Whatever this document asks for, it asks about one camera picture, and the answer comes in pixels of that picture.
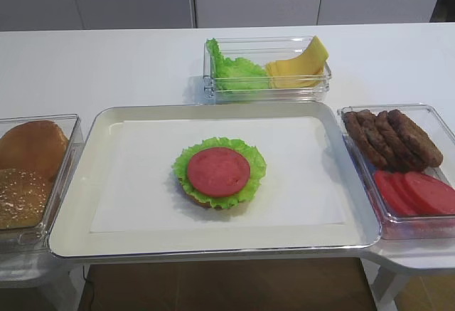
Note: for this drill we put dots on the red tomato slice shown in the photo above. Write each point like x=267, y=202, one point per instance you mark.
x=406, y=196
x=395, y=204
x=218, y=172
x=432, y=195

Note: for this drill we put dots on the green lettuce leaf on bun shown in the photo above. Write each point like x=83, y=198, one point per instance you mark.
x=258, y=169

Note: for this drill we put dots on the green lettuce leaves in container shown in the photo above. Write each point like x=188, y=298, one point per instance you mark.
x=235, y=74

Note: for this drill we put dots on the bottom bun under lettuce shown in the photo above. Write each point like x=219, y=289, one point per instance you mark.
x=194, y=196

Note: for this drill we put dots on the clear lettuce cheese container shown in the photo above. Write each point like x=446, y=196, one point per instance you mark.
x=261, y=51

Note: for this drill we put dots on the yellow cheese slices stack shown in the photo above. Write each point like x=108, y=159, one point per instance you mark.
x=303, y=71

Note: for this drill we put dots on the white serving tray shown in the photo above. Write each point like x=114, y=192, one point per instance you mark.
x=72, y=236

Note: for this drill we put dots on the white paper sheet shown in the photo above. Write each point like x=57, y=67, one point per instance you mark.
x=301, y=185

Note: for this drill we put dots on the brown meat patty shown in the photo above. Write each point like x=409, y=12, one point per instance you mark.
x=415, y=138
x=408, y=160
x=367, y=120
x=358, y=135

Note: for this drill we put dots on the clear patty tomato container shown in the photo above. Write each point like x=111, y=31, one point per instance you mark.
x=427, y=225

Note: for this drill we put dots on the plain bun bottom half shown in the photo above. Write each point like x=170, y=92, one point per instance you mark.
x=37, y=146

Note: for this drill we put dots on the clear bun container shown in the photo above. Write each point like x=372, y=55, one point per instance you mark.
x=34, y=238

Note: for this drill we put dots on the right sesame bun top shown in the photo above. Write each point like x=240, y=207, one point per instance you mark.
x=24, y=196

